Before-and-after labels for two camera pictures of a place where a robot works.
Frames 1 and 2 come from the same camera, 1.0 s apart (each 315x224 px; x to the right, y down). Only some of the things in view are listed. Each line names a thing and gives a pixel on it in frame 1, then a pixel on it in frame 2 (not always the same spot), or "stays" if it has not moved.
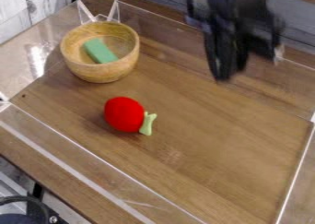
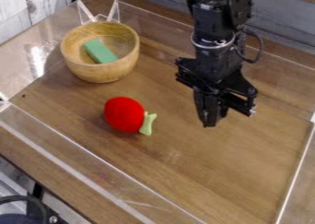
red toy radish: (124, 115) stays
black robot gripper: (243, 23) -> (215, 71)
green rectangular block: (100, 52) stays
